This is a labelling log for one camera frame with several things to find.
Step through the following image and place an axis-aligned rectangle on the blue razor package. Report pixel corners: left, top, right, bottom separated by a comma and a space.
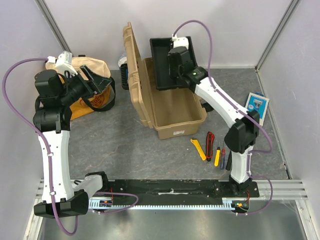
245, 92, 270, 126

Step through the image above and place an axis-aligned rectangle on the black handle hammer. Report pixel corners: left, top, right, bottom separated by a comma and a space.
225, 152, 232, 171

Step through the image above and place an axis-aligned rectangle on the red black utility knife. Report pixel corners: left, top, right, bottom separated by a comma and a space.
205, 131, 215, 162

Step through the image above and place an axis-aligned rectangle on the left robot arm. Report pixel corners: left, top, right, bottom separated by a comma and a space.
33, 65, 115, 219

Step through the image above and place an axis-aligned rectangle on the slotted cable duct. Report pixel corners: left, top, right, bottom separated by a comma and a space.
88, 197, 248, 212

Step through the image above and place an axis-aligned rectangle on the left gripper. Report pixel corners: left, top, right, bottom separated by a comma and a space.
58, 64, 112, 106

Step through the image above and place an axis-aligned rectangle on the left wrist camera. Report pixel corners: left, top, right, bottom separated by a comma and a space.
45, 51, 78, 76

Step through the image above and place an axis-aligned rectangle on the yellow handle screwdriver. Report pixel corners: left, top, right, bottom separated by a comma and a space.
214, 141, 221, 167

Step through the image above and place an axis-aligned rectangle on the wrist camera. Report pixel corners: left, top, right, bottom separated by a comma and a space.
171, 35, 189, 50
45, 51, 78, 76

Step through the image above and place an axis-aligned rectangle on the black toolbox tray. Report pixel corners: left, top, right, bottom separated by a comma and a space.
149, 36, 198, 91

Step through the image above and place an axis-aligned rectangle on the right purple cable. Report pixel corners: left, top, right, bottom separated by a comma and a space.
172, 19, 274, 216

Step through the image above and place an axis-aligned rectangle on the yellow utility knife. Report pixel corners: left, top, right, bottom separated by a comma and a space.
190, 138, 207, 161

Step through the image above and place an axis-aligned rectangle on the yellow canvas tote bag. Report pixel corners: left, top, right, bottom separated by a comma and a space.
41, 55, 115, 120

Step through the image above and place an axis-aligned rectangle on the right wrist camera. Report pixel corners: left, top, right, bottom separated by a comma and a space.
171, 35, 189, 50

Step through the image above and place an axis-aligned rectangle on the red blue screwdriver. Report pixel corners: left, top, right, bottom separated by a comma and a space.
219, 143, 226, 170

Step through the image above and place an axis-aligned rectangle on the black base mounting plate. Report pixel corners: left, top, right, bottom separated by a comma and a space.
100, 179, 260, 206

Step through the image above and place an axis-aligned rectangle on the tan plastic toolbox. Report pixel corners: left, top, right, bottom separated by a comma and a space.
123, 22, 207, 140

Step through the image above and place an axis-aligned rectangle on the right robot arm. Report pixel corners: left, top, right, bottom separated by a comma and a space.
167, 46, 260, 197

